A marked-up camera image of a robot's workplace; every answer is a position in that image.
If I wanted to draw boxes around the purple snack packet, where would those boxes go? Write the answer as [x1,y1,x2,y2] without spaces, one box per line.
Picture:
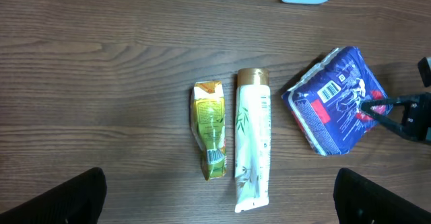
[282,46,388,156]

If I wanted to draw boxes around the green tea packet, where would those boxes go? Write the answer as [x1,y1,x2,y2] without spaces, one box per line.
[190,81,227,180]

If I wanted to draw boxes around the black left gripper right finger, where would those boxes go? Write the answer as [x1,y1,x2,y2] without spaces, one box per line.
[333,168,430,224]

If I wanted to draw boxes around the white cosmetic tube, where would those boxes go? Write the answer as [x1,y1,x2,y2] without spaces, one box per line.
[234,68,271,213]

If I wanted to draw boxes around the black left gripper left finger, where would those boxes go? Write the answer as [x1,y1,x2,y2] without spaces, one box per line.
[1,167,107,224]

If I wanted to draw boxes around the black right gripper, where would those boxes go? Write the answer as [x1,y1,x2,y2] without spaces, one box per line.
[360,93,430,145]

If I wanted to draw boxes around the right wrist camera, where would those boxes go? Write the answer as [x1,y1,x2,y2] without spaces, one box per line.
[418,57,431,87]

